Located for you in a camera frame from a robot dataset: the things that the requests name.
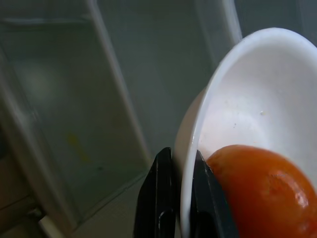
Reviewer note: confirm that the red orange tomato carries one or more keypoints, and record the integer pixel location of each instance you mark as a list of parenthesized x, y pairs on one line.
[(260, 193)]

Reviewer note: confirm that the white ceramic bowl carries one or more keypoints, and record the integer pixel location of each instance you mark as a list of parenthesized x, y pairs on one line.
[(260, 86)]

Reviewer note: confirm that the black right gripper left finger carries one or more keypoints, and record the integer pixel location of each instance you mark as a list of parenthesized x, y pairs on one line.
[(156, 198)]

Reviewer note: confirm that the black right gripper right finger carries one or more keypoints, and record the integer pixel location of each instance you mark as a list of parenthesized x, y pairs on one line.
[(210, 213)]

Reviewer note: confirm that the clear fridge shelf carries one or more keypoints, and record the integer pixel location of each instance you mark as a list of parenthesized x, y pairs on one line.
[(74, 99)]

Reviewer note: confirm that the silver fridge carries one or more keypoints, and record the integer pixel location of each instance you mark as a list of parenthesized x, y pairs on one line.
[(168, 49)]

